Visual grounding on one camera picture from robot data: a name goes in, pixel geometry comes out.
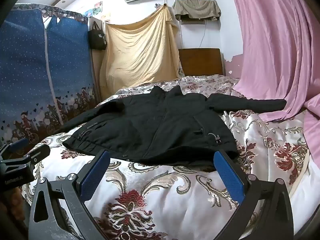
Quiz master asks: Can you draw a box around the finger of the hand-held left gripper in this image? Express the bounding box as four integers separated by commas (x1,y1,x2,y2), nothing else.
0,145,50,167
0,137,30,159

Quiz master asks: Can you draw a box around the pink curtain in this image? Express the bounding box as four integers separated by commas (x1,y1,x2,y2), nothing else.
225,0,320,170

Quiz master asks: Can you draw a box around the wooden cabinet panel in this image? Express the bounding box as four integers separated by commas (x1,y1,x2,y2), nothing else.
89,16,108,100

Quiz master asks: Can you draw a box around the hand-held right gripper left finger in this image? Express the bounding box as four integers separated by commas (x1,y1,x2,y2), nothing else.
29,149,111,240

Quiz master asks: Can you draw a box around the black tote bag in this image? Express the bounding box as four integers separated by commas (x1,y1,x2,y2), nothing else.
88,21,107,50

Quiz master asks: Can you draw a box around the white hanging cable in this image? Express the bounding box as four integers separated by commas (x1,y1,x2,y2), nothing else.
199,22,208,48

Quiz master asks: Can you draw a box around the person's left forearm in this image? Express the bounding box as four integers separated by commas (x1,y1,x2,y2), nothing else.
0,185,28,240

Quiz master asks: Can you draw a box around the yellow hanging sheet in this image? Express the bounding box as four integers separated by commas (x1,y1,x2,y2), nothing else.
99,4,182,98

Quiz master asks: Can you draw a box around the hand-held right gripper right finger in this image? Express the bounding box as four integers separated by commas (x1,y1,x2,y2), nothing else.
213,149,294,240

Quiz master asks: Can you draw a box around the black jacket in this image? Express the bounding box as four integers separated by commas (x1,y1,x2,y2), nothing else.
56,85,287,173

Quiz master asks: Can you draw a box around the floral satin bedspread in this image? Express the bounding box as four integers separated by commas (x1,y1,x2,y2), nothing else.
21,74,317,240

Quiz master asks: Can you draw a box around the wooden headboard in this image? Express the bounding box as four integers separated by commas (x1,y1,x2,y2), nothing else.
178,48,225,77

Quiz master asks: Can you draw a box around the olive draped cloth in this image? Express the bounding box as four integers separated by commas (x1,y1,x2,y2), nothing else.
173,0,222,21

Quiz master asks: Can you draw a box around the blue fabric wardrobe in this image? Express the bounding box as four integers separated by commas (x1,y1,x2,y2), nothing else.
0,3,102,147

